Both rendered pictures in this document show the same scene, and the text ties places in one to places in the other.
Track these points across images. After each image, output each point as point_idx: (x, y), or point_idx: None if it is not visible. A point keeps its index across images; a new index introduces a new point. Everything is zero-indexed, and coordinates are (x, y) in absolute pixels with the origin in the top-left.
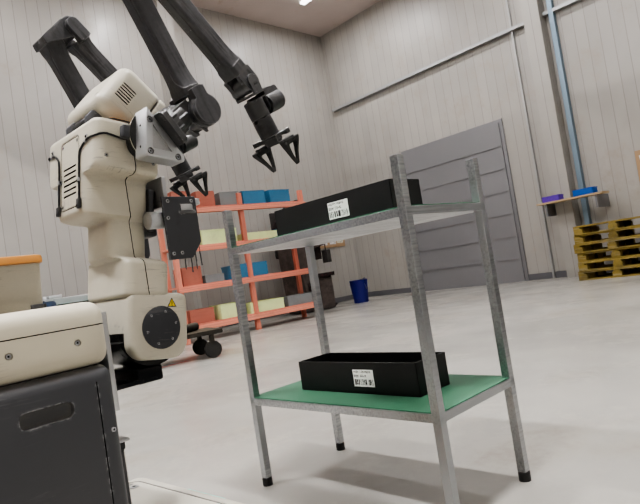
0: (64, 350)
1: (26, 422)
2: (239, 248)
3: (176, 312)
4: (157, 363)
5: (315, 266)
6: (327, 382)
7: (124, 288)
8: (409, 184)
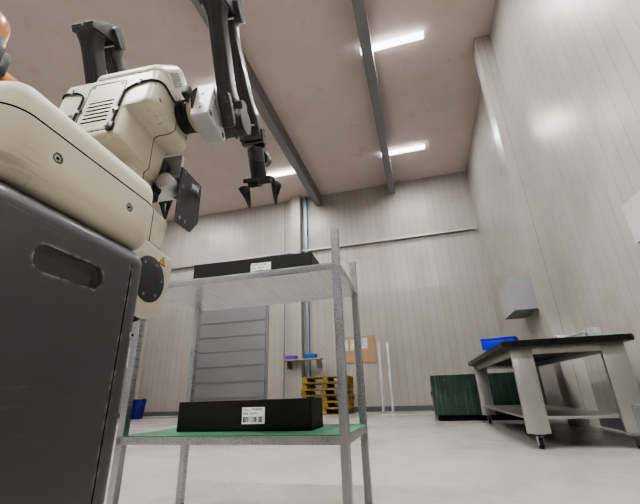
0: (115, 204)
1: (37, 261)
2: None
3: (163, 272)
4: None
5: (199, 328)
6: (210, 422)
7: None
8: (317, 263)
